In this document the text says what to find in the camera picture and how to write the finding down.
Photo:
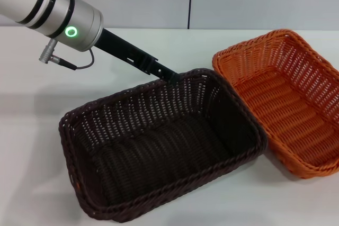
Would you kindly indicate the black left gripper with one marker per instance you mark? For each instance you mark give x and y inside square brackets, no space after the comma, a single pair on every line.
[121,48]

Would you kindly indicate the dark brown wicker basket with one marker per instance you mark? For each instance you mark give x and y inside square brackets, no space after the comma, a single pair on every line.
[159,152]

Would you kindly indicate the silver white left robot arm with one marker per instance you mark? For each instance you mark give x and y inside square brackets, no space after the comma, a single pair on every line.
[53,9]

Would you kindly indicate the orange wicker basket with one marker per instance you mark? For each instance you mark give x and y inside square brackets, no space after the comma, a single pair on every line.
[286,109]

